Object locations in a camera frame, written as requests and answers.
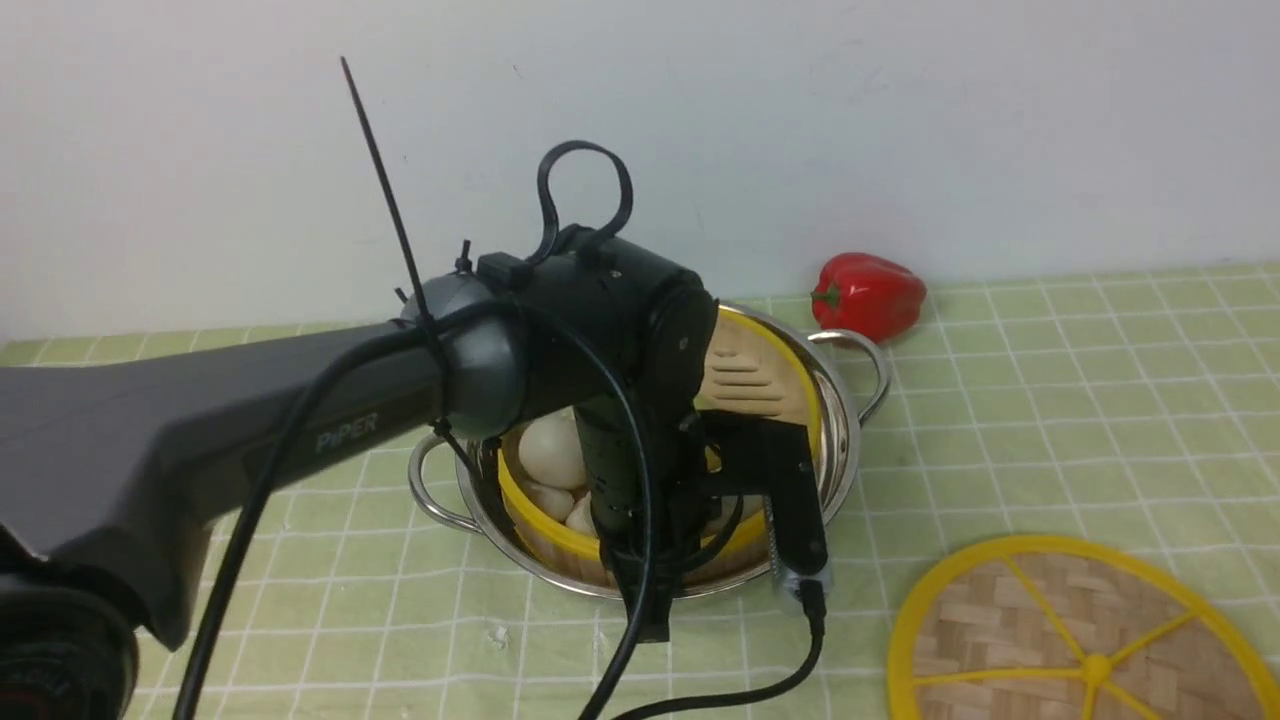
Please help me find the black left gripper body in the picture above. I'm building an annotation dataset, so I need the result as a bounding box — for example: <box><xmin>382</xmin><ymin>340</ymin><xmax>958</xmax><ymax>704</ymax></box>
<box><xmin>573</xmin><ymin>392</ymin><xmax>723</xmax><ymax>641</ymax></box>

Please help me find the bamboo steamer basket yellow rim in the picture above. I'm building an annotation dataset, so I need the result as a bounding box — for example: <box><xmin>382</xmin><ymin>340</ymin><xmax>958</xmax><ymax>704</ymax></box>
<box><xmin>497</xmin><ymin>307</ymin><xmax>829</xmax><ymax>594</ymax></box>

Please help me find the woven bamboo steamer lid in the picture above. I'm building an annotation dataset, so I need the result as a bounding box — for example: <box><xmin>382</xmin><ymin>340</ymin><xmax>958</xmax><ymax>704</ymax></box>
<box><xmin>884</xmin><ymin>536</ymin><xmax>1279</xmax><ymax>719</ymax></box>

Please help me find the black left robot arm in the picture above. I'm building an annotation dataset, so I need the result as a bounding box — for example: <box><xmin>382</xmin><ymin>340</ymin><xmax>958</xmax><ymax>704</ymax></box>
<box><xmin>1</xmin><ymin>227</ymin><xmax>718</xmax><ymax>719</ymax></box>

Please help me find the stainless steel pot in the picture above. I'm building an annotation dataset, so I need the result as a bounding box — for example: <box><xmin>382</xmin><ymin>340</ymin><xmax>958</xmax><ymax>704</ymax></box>
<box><xmin>408</xmin><ymin>304</ymin><xmax>891</xmax><ymax>601</ymax></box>

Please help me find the white toy bun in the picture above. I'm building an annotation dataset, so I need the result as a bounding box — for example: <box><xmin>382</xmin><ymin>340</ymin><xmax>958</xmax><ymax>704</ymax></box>
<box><xmin>517</xmin><ymin>409</ymin><xmax>588</xmax><ymax>492</ymax></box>

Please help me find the yellowish toy bun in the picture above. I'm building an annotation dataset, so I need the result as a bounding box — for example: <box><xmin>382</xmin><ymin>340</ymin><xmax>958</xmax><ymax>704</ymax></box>
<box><xmin>524</xmin><ymin>482</ymin><xmax>576</xmax><ymax>524</ymax></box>

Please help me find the black zip tie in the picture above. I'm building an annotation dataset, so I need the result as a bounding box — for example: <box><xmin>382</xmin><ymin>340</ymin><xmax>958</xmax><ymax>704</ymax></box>
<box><xmin>340</xmin><ymin>56</ymin><xmax>471</xmax><ymax>471</ymax></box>

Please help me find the red toy bell pepper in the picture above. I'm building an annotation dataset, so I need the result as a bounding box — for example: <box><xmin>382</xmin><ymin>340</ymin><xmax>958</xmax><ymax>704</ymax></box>
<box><xmin>812</xmin><ymin>252</ymin><xmax>928</xmax><ymax>343</ymax></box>

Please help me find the green checkered tablecloth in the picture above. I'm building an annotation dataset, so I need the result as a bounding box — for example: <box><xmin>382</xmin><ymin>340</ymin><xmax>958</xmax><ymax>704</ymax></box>
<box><xmin>0</xmin><ymin>263</ymin><xmax>1280</xmax><ymax>720</ymax></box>

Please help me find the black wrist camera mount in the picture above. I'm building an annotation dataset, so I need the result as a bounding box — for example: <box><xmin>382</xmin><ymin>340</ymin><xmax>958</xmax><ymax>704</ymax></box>
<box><xmin>692</xmin><ymin>410</ymin><xmax>832</xmax><ymax>618</ymax></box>

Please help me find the black cable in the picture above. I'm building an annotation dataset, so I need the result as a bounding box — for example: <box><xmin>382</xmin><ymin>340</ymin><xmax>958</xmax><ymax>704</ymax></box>
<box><xmin>172</xmin><ymin>300</ymin><xmax>827</xmax><ymax>720</ymax></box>

